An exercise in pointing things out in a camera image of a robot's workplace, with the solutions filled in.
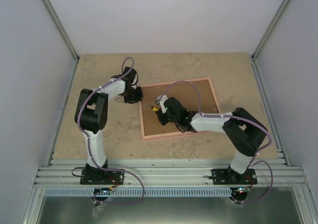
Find yellow handled screwdriver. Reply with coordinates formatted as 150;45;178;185
146;104;159;112

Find pink wooden picture frame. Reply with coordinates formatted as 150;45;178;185
137;76;222;142

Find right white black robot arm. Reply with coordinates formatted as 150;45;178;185
152;96;268;185

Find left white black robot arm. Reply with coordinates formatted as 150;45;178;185
75;67;143;186

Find clear plastic bag scrap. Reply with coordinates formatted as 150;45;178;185
92;203;108;220

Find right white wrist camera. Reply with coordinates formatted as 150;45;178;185
155;94;168;114

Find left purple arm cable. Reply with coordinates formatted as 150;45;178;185
77;57;146;206

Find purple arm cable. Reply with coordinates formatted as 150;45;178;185
161;81;275;205
77;57;146;206

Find brown frame backing board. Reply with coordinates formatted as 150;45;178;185
141;79;219;137

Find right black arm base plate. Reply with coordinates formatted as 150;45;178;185
209;168;258;185

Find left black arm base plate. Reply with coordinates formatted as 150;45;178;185
79;169;124;186

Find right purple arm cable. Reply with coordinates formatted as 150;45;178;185
161;81;275;205

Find aluminium mounting rail base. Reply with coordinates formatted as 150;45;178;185
34;158;308;187

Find grey slotted cable duct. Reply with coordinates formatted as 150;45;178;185
44;187;232;198

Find left aluminium corner post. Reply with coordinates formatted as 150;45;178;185
33;0;80;58

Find aluminium corner post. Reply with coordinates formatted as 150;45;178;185
251;0;300;61
33;0;80;58

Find right aluminium corner post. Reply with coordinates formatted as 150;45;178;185
251;0;300;61

